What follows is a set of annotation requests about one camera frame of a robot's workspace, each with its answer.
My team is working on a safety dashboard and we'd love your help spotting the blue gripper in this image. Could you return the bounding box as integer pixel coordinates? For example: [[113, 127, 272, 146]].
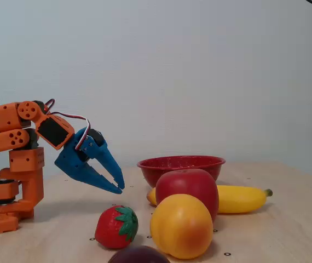
[[54, 127, 126, 195]]

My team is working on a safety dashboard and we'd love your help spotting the dark purple toy plum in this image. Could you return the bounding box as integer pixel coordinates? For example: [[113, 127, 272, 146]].
[[107, 245, 171, 263]]

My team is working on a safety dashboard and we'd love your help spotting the red speckled bowl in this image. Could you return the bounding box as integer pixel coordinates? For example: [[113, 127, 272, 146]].
[[136, 155, 227, 188]]

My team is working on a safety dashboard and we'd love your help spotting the red toy strawberry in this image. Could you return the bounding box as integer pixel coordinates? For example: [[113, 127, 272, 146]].
[[94, 205, 140, 249]]

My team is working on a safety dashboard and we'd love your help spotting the red toy apple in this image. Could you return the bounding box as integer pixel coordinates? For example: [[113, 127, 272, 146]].
[[155, 168, 219, 222]]

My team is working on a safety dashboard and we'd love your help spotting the orange yellow toy peach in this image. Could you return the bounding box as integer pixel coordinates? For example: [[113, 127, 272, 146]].
[[149, 193, 214, 260]]

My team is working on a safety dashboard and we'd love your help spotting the yellow toy banana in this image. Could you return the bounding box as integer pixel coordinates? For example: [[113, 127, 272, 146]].
[[146, 185, 273, 214]]

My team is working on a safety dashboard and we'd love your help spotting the red white black servo cable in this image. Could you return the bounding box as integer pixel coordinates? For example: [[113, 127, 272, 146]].
[[44, 98, 91, 151]]

